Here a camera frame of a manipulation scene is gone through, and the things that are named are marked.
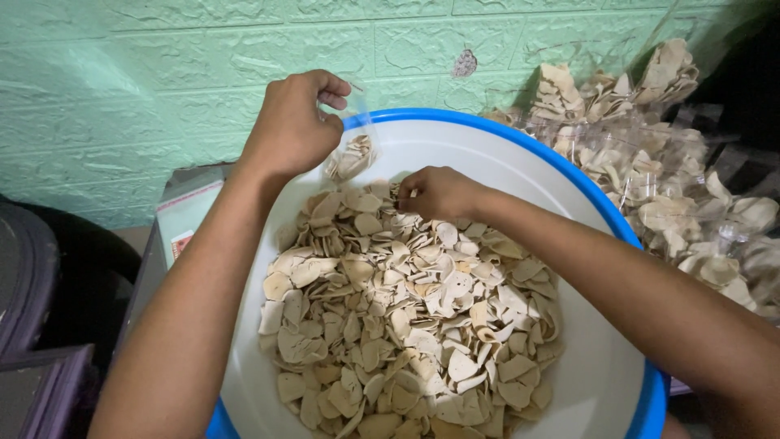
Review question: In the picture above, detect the person's right hand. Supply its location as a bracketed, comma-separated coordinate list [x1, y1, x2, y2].
[395, 166, 490, 223]

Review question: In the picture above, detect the person's left hand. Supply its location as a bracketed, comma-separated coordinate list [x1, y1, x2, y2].
[243, 69, 353, 179]

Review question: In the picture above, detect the clear plastic bag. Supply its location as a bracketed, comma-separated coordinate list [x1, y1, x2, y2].
[318, 78, 384, 185]

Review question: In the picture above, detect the small portion of bagged crackers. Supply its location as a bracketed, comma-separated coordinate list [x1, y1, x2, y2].
[324, 134, 376, 183]

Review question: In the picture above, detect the heap of loose beige crackers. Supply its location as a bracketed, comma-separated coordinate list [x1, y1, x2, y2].
[258, 178, 565, 439]

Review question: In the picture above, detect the pack of empty plastic bags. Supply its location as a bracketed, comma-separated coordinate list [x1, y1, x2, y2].
[155, 177, 228, 269]

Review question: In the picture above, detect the white basin with blue rim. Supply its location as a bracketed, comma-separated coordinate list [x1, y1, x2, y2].
[206, 108, 671, 439]

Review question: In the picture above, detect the pile of filled cracker bags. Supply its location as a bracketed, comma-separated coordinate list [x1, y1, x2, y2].
[481, 38, 780, 325]

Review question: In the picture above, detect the grey board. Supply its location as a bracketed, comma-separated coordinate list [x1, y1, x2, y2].
[115, 163, 235, 367]

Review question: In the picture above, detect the dark purple plastic furniture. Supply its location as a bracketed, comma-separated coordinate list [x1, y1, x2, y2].
[0, 198, 142, 439]

